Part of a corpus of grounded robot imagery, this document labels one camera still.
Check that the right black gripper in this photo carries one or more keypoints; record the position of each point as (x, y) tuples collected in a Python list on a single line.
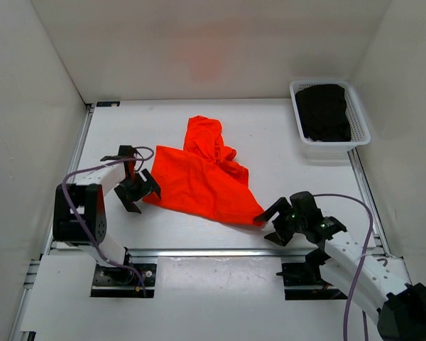
[(281, 205)]

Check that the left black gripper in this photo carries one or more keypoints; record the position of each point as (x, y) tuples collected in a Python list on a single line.
[(128, 199)]

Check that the orange shorts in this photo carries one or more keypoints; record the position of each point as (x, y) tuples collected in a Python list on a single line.
[(203, 179)]

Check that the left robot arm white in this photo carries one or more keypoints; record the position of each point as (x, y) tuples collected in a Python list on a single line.
[(79, 218)]

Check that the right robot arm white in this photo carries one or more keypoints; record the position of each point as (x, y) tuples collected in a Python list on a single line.
[(396, 307)]

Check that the black folded shorts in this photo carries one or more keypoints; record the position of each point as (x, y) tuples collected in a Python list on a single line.
[(322, 113)]

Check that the white plastic basket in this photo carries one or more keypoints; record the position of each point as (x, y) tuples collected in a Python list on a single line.
[(360, 135)]

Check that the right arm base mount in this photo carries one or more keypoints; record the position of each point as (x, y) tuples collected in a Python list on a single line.
[(302, 281)]

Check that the aluminium rail front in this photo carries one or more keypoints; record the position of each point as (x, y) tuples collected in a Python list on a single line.
[(217, 252)]

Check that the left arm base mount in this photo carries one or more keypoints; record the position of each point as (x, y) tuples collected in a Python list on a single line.
[(113, 282)]

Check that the aluminium frame left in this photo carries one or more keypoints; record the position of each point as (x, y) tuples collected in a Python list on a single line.
[(32, 270)]

